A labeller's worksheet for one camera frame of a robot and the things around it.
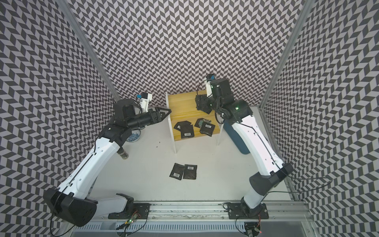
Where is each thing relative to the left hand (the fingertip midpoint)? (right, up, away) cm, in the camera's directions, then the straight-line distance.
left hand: (168, 114), depth 68 cm
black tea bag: (+2, -33, +18) cm, 38 cm away
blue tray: (+40, -15, +31) cm, 53 cm away
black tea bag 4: (+8, -9, +19) cm, 22 cm away
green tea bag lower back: (+15, -4, +21) cm, 26 cm away
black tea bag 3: (+2, -6, +18) cm, 20 cm away
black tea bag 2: (+9, -34, +18) cm, 40 cm away
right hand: (+17, +6, +1) cm, 18 cm away
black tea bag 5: (+20, -8, +19) cm, 29 cm away
